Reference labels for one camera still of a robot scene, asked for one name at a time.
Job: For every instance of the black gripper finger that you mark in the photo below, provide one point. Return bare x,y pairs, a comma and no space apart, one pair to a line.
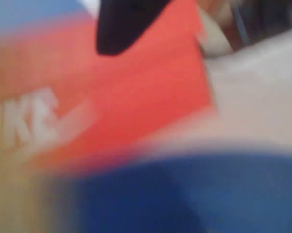
121,29

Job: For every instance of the red object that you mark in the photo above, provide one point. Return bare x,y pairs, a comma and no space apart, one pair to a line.
136,97

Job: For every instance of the beige background object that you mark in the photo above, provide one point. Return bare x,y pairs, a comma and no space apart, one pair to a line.
216,36

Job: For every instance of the blue plastic cup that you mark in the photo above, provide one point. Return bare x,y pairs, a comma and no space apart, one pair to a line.
184,199

